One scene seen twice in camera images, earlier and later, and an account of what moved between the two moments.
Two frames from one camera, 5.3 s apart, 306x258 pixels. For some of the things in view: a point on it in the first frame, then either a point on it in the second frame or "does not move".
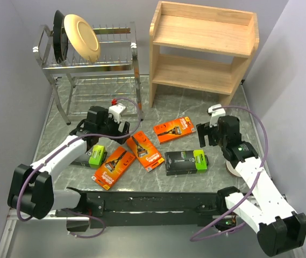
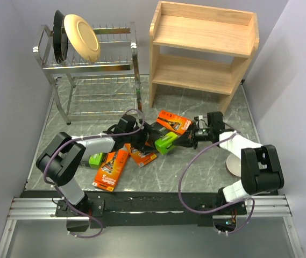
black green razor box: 185,162 → 166,141
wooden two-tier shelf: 199,48 does not move
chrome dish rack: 114,76 does not move
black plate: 60,37 does not move
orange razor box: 171,130 → 175,123
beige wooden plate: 83,36 does not move
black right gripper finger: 201,139 → 187,140
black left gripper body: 110,127 → 139,138
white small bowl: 231,171 does not move
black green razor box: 97,156 does not move
